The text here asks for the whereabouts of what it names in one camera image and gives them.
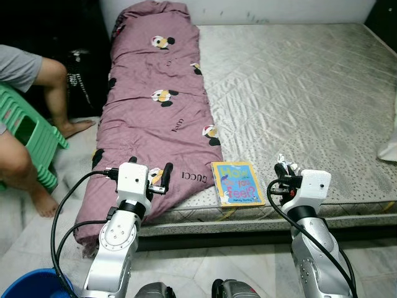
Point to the blue plastic bucket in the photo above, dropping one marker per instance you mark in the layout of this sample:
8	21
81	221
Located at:
31	287

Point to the person in grey shorts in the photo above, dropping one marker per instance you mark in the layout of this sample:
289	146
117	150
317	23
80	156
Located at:
53	81

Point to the grey bed base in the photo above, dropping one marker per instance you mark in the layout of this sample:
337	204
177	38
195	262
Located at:
260	227

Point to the grey robot leg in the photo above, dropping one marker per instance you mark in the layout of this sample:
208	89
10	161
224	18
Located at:
236	290
155	292

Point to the green plastic stool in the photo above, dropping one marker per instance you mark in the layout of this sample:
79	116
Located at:
37	139

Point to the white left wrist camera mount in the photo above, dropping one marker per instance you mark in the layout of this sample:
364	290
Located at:
132	181

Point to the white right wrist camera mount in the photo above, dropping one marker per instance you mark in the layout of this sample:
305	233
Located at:
315	186

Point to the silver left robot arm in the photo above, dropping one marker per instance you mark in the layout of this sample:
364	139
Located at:
115	242

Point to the grey robot left leg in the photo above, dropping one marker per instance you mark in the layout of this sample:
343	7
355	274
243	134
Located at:
155	292

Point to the black bag white print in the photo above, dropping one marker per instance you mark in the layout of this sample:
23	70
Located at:
77	77

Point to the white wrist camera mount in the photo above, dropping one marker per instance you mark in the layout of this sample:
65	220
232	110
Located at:
132	181
315	186

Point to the paper ball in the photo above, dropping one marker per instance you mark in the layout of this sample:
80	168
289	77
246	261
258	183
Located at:
289	160

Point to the purple cartoon print quilt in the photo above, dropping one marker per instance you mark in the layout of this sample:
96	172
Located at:
149	118

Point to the blue yellow children's book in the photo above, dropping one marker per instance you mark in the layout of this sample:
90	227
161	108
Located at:
239	184

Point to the grey robot right leg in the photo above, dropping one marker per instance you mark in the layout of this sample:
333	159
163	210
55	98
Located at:
236	290

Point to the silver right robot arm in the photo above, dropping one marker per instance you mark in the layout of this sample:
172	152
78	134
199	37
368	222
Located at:
313	254

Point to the white quilted mattress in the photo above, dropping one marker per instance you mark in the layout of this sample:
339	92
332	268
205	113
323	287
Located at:
298	105

